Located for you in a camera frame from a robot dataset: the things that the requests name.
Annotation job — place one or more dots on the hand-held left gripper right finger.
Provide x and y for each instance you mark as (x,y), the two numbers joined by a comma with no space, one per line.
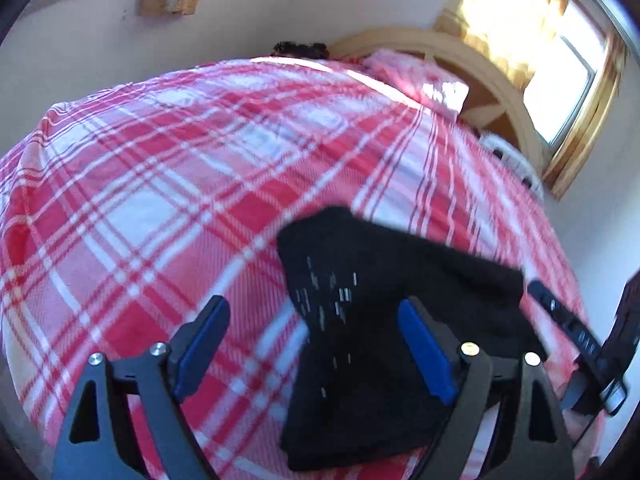
(426,352)

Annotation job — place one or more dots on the red plaid bedspread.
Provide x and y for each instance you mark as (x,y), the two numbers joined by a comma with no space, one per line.
(150,185)

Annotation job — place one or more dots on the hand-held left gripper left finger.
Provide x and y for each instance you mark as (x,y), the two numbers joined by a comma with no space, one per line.
(204,342)

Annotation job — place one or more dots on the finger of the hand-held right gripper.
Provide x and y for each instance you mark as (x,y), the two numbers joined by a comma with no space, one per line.
(582,390)
(570,322)

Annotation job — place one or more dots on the white spotted pillow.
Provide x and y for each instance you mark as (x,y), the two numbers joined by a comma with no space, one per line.
(515,157)

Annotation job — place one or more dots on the dark cloth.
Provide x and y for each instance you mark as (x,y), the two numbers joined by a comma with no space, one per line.
(300,50)

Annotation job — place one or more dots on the pink floral pillow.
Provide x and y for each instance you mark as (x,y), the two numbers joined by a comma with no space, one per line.
(410,77)

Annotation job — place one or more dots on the cream wooden headboard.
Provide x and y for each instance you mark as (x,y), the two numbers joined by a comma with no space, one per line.
(450,47)

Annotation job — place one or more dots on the black pants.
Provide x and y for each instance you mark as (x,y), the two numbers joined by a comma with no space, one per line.
(365,310)

